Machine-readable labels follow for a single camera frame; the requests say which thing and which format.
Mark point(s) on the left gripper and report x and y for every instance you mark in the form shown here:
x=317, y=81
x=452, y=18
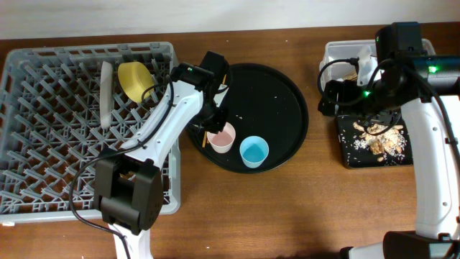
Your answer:
x=214, y=117

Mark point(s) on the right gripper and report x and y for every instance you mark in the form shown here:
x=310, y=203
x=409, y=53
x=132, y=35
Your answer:
x=345, y=87

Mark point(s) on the pink cup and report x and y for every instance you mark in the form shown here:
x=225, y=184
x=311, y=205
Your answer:
x=222, y=141

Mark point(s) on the peanut shells and rice scraps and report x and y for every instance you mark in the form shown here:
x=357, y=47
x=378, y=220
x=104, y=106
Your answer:
x=382, y=138

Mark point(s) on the yellow bowl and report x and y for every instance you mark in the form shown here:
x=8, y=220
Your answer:
x=135, y=79

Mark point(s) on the grey plate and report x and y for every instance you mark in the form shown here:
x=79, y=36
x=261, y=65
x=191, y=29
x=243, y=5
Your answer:
x=106, y=94

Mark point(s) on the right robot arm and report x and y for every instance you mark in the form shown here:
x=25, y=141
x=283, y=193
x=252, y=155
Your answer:
x=433, y=127

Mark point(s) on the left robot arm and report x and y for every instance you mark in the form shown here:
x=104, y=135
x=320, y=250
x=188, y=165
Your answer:
x=128, y=182

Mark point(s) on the grey dishwasher rack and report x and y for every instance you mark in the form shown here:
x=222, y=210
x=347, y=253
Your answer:
x=51, y=124

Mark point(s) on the left wooden chopstick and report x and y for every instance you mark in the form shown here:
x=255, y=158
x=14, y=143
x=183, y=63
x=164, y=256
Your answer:
x=204, y=140

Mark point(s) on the clear plastic storage bin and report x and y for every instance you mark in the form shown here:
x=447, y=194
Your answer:
x=341, y=54

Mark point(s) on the blue cup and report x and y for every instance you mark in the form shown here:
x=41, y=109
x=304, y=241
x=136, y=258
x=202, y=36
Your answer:
x=253, y=151

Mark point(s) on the round black tray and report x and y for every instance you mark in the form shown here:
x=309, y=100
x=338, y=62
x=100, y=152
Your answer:
x=262, y=102

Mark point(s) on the black rectangular tray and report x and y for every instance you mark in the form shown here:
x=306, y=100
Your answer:
x=348, y=154

